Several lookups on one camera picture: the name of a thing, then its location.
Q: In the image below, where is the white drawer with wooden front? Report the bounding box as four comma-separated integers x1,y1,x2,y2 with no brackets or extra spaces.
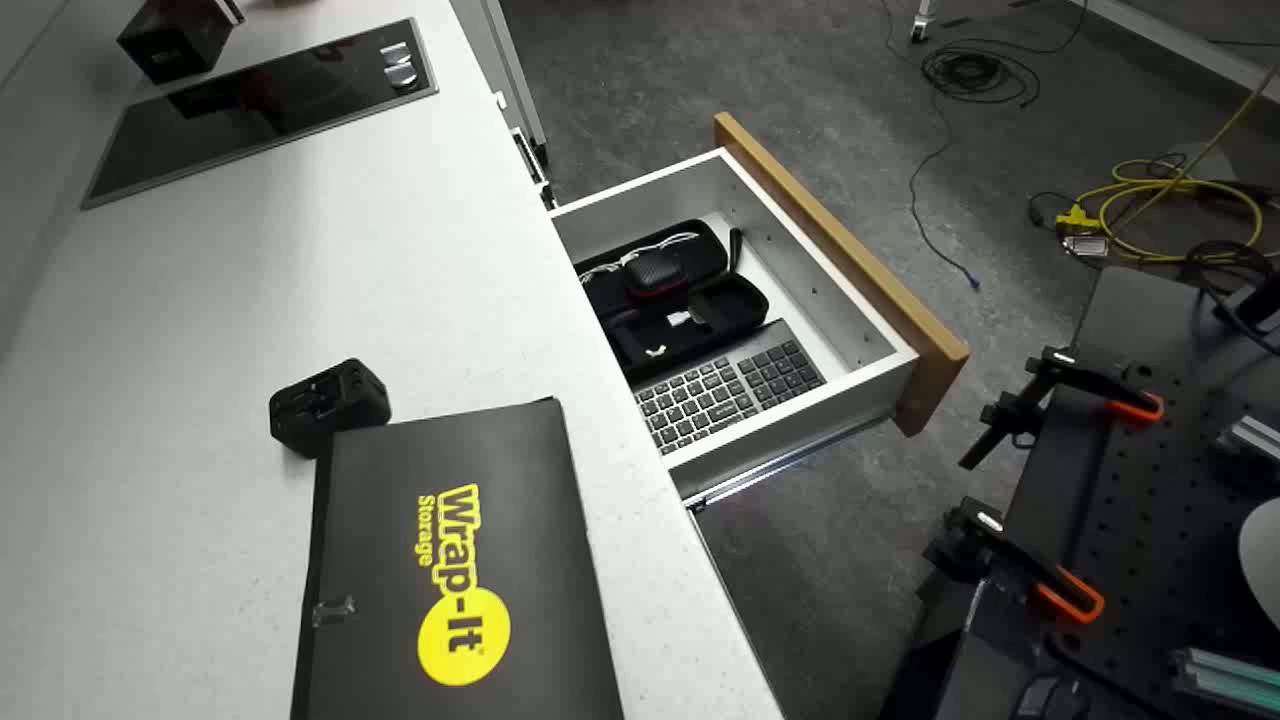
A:
549,108,974,509

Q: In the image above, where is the black Wrap-It storage bag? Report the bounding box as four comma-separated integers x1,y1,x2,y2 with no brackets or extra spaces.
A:
289,394,628,720

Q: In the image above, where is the black induction cooktop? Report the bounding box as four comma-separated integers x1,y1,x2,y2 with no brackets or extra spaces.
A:
81,17,443,214

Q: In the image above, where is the black perforated robot table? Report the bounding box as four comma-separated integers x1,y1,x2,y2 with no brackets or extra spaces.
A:
917,261,1280,720

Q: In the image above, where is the teal aluminium bracket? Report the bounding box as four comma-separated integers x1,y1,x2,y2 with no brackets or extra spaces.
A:
1169,644,1280,720

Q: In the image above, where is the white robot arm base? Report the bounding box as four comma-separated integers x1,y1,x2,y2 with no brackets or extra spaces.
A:
1237,492,1280,634

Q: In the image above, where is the black box camera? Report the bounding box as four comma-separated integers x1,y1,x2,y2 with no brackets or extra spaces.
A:
111,0,254,90

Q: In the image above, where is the black zippered case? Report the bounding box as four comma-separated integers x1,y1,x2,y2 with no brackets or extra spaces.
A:
574,215,772,389

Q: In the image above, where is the small black block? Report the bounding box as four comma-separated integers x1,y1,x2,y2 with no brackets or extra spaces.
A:
265,357,398,459

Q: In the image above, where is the black clamp with orange handle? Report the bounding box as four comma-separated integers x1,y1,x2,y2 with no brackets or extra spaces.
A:
929,495,1114,634
955,343,1174,471

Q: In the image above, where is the yellow cable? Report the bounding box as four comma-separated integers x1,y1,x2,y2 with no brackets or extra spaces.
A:
1053,66,1280,267

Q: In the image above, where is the cabinet door handle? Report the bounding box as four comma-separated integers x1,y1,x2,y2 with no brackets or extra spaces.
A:
503,126,558,209

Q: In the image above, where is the black coiled cable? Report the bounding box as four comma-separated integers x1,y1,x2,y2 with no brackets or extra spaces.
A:
917,35,1046,114

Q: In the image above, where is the grey metal bracket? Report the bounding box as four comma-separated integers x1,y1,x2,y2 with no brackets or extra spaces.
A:
1214,414,1280,484

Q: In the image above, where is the thin blue cable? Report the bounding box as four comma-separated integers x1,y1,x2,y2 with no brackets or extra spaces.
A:
904,105,987,296

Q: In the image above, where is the grey keyboard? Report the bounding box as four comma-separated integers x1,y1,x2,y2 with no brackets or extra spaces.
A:
628,317,834,459

